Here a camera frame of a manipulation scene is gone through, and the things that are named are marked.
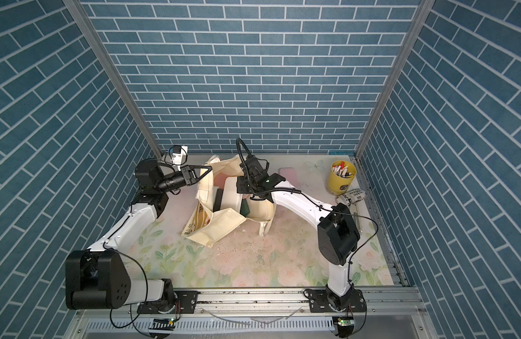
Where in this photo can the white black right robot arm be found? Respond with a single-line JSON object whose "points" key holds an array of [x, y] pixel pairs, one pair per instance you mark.
{"points": [[337, 234]]}

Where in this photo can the yellow pen cup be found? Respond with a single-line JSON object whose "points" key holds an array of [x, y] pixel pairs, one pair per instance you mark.
{"points": [[342, 174]]}

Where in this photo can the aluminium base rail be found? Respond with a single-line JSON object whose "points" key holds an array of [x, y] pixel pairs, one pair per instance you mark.
{"points": [[386, 312]]}

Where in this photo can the floral cream canvas bag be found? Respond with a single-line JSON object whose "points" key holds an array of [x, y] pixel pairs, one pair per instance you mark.
{"points": [[208, 223]]}

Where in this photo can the pink pencil case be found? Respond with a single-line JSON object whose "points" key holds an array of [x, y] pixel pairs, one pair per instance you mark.
{"points": [[290, 174]]}

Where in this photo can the dark green case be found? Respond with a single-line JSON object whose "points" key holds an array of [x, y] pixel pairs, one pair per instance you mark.
{"points": [[244, 208]]}

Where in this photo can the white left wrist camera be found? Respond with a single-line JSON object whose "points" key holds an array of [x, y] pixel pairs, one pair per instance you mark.
{"points": [[178, 155]]}

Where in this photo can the white pencil case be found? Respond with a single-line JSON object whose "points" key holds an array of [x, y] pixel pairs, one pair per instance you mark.
{"points": [[231, 198]]}

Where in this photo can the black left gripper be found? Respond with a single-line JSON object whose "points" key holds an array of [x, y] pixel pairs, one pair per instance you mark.
{"points": [[190, 179]]}

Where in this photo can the rounded pink pouch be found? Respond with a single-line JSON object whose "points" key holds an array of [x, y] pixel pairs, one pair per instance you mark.
{"points": [[219, 180]]}

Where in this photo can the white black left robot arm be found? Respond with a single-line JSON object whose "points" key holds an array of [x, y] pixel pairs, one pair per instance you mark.
{"points": [[97, 278]]}

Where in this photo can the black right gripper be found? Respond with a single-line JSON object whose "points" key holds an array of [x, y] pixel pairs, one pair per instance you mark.
{"points": [[241, 185]]}

